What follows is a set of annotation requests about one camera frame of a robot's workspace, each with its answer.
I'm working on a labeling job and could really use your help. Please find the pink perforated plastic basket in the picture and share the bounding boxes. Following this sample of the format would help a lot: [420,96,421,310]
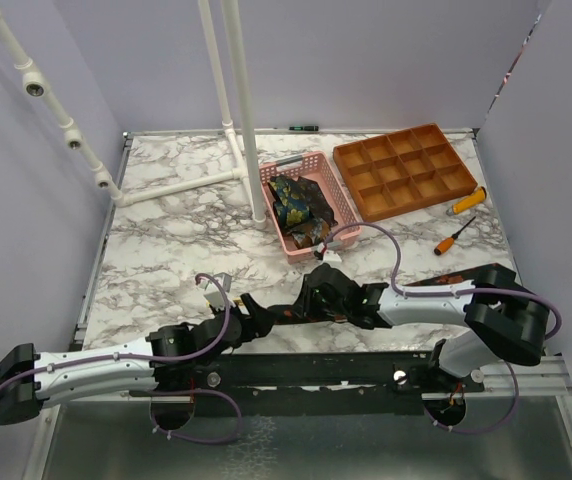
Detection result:
[260,151,360,264]

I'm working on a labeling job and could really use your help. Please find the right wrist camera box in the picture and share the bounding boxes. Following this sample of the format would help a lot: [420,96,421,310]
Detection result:
[313,241,343,267]

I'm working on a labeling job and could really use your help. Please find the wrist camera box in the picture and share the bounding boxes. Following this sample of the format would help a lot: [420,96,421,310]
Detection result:
[202,272,232,311]
[313,241,343,267]

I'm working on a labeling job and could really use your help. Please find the brown compartment tray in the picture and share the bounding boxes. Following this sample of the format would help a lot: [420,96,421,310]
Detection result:
[333,123,478,222]

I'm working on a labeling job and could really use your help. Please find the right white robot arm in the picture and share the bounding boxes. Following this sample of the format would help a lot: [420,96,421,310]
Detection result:
[286,264,554,391]

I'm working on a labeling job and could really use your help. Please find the black metal base rail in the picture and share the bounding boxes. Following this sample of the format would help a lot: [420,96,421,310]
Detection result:
[65,327,487,419]

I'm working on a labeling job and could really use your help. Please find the orange handle screwdriver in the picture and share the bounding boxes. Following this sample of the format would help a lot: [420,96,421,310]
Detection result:
[433,216,476,256]

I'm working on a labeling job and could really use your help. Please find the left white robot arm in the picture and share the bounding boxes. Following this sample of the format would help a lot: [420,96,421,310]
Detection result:
[0,294,277,426]

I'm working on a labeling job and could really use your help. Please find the blue yellow floral tie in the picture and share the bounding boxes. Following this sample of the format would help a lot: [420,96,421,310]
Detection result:
[268,175,313,231]

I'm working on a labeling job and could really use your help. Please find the white pvc pipe frame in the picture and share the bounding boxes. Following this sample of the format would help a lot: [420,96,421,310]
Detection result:
[0,1,267,229]

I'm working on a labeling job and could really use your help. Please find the small black green device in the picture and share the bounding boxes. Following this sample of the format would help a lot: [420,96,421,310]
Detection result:
[288,124,319,132]

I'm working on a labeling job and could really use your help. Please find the orange box cutter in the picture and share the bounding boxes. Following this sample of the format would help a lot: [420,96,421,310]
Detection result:
[447,186,487,216]

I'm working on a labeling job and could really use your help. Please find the dark orange patterned tie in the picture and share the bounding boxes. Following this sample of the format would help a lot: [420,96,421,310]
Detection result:
[287,177,337,249]

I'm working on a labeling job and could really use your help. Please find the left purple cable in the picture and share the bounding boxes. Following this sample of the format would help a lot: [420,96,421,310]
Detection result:
[0,272,243,445]

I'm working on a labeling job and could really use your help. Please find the black orange floral tie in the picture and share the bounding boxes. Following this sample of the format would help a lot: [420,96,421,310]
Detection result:
[268,263,516,330]

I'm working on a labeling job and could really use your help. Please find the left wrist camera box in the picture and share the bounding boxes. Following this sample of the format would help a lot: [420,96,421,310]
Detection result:
[202,272,232,311]

